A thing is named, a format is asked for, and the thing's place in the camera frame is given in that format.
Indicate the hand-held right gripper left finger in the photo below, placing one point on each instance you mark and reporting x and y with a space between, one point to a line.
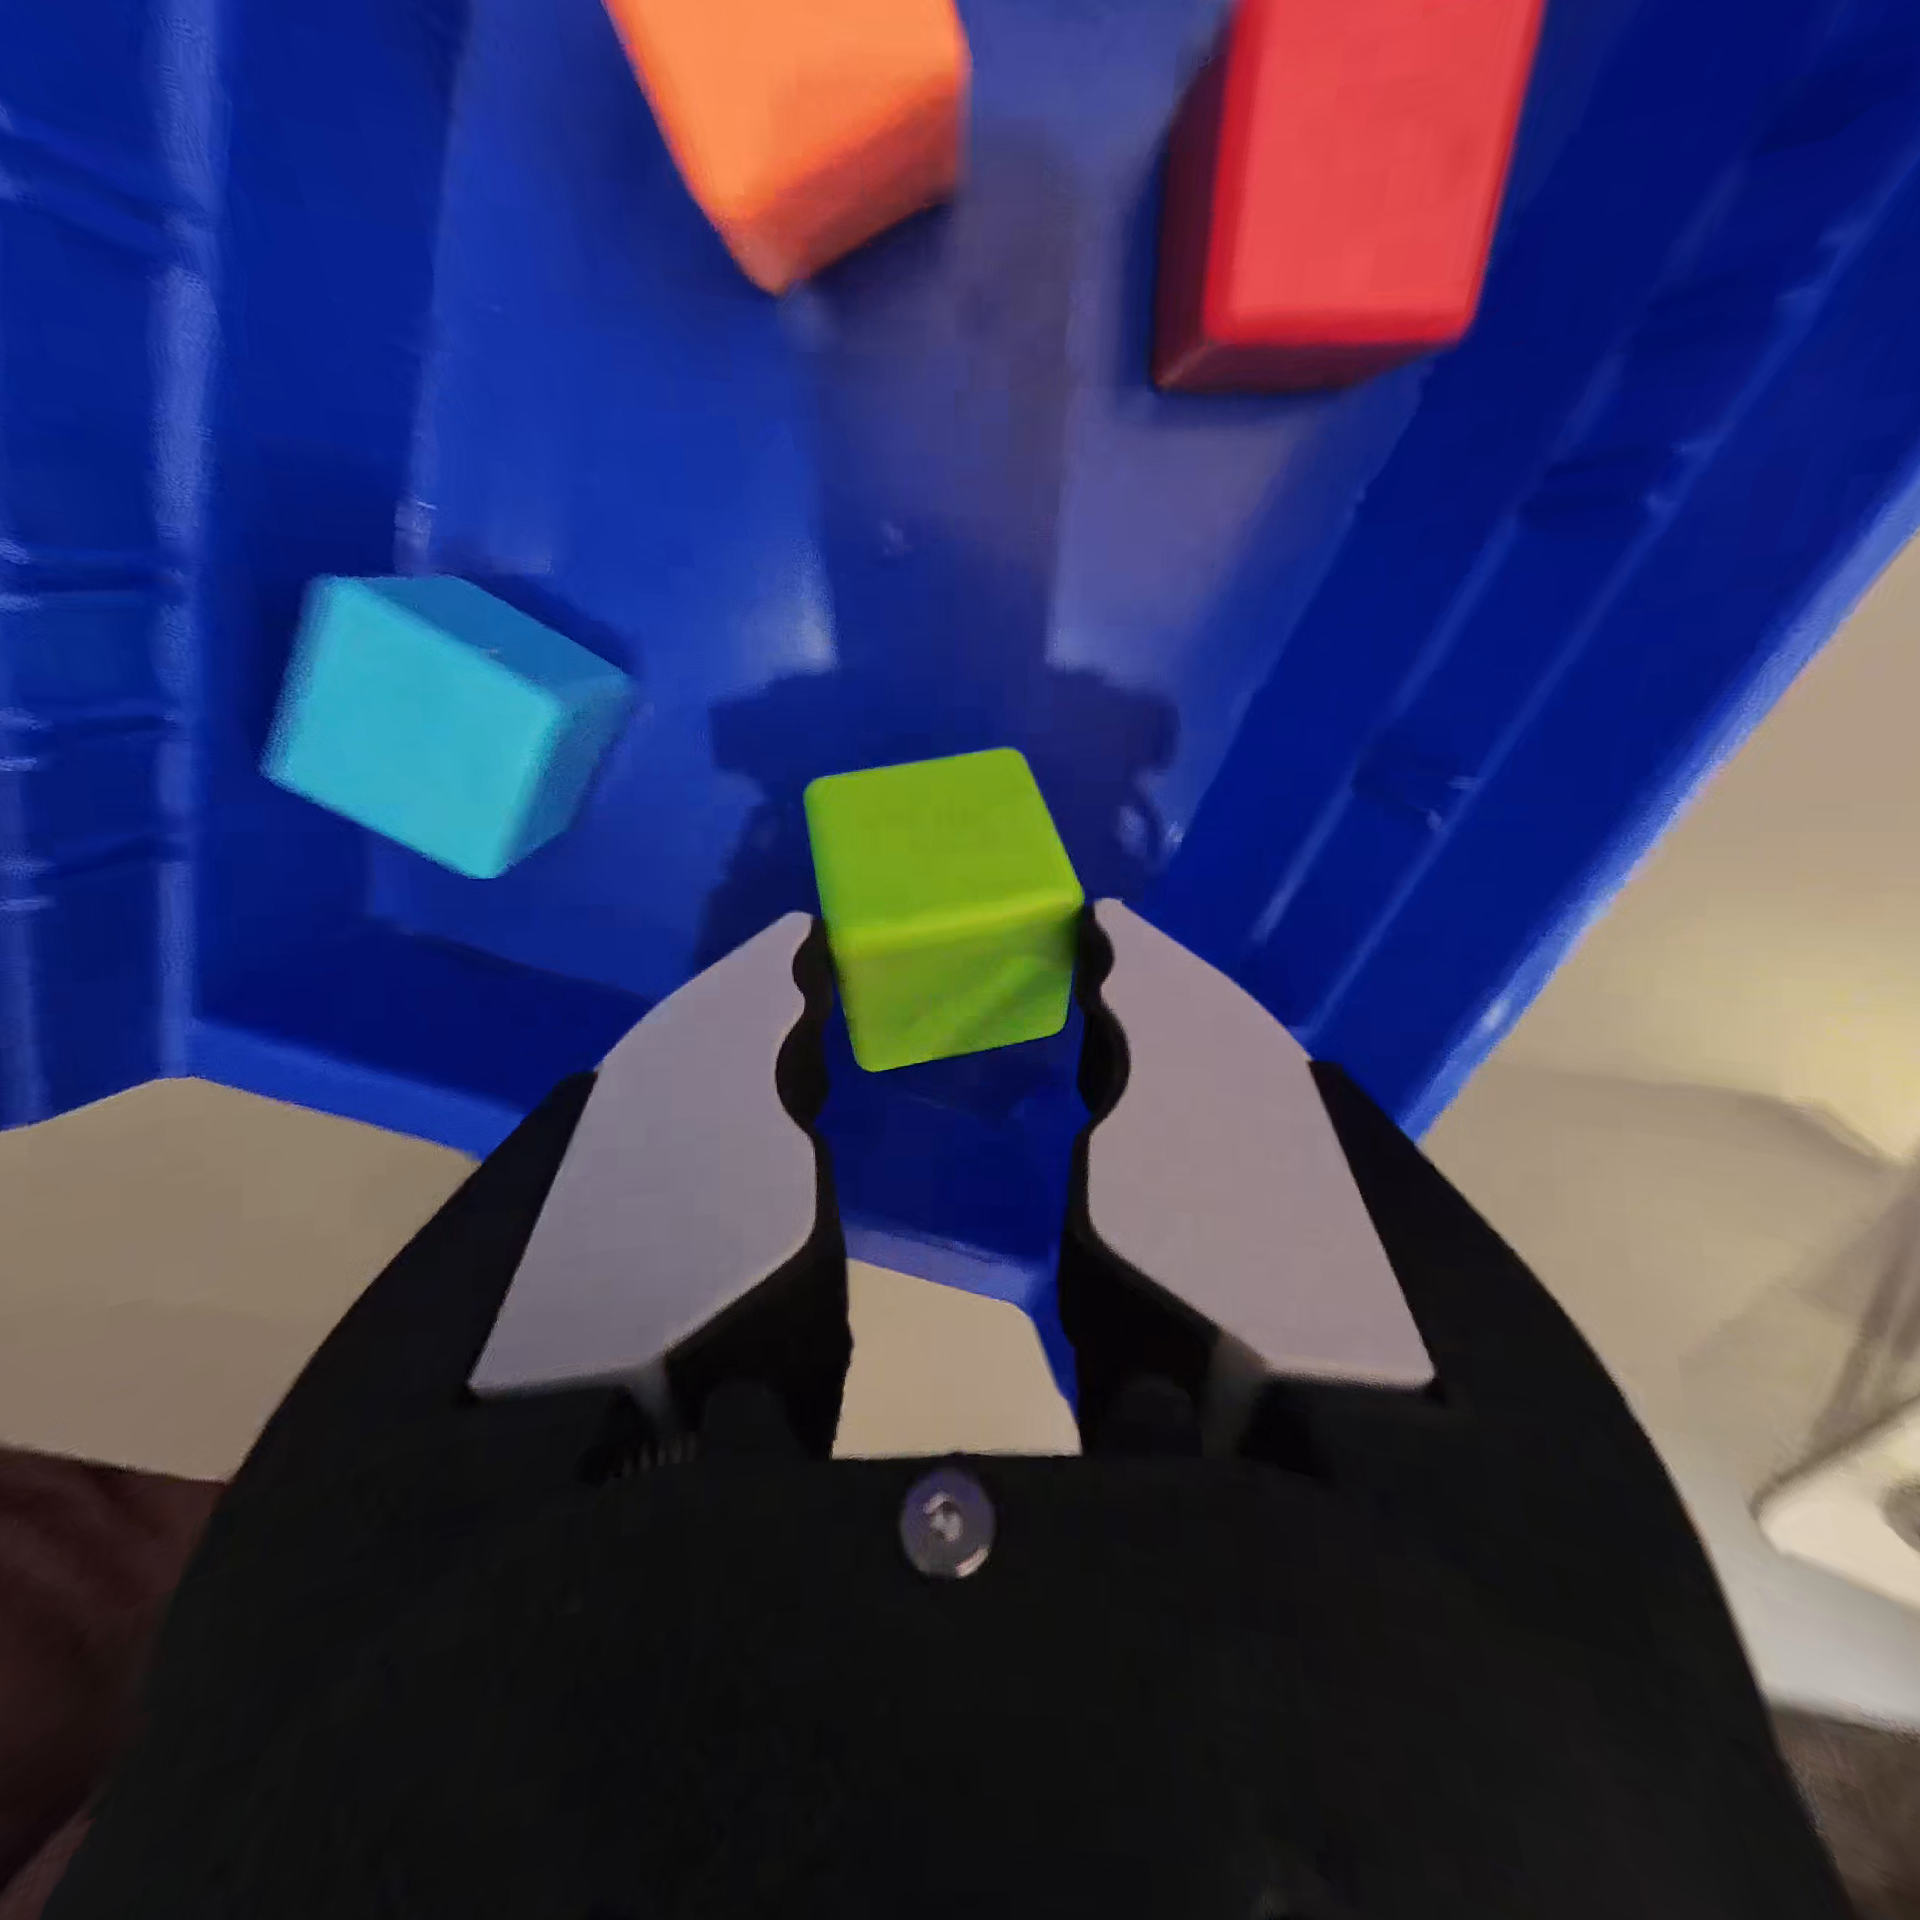
646 1201

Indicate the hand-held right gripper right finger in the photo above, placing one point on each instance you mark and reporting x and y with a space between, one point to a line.
1255 1201

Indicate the green magnetic cube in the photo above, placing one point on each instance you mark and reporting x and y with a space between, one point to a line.
947 901

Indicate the teal magnetic cube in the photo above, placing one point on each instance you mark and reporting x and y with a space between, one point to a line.
421 721

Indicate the blue plastic bin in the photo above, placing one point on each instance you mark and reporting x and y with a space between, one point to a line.
750 511

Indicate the red magnetic cube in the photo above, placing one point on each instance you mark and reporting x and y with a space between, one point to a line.
1352 182

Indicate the orange magnetic cube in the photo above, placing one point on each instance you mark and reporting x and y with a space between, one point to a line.
797 123

